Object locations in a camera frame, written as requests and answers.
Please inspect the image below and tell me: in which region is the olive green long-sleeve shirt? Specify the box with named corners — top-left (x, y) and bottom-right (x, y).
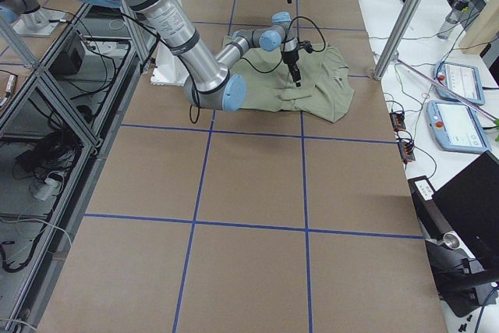
top-left (231, 44), bottom-right (355, 122)

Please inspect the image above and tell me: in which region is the black orange connector block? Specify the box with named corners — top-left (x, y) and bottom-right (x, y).
top-left (389, 112), bottom-right (406, 132)
top-left (398, 139), bottom-right (416, 165)

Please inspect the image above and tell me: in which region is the lower blue teach pendant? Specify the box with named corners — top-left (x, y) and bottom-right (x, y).
top-left (426, 101), bottom-right (491, 154)

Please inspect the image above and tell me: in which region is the blue teach pendant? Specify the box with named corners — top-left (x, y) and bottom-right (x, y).
top-left (426, 101), bottom-right (491, 154)
top-left (434, 62), bottom-right (485, 105)

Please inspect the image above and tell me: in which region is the upper blue teach pendant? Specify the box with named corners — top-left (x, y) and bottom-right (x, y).
top-left (434, 62), bottom-right (485, 105)

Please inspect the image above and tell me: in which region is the clear water bottle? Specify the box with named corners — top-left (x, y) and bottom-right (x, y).
top-left (437, 0), bottom-right (469, 40)

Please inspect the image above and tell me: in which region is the dark box with white label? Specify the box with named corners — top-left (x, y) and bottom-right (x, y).
top-left (408, 176), bottom-right (464, 250)

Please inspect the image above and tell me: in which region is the black laptop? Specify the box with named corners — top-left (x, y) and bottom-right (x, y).
top-left (433, 151), bottom-right (498, 268)

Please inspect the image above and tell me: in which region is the black monitor stand base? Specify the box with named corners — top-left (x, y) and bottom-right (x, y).
top-left (425, 240), bottom-right (498, 317)

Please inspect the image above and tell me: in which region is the white power strip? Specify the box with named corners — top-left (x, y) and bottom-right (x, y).
top-left (29, 177), bottom-right (62, 201)

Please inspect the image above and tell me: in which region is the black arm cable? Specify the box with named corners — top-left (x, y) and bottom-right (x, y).
top-left (241, 16), bottom-right (328, 75)

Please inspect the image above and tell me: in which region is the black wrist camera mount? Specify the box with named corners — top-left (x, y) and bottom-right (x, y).
top-left (299, 40), bottom-right (314, 54)

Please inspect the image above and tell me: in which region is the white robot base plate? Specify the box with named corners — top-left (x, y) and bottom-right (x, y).
top-left (150, 43), bottom-right (188, 87)

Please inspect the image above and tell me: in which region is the grey aluminium frame post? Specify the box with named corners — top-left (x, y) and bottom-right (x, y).
top-left (373, 0), bottom-right (421, 80)

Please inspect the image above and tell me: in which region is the aluminium side frame rack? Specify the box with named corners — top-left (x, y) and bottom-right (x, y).
top-left (1, 5), bottom-right (156, 332)

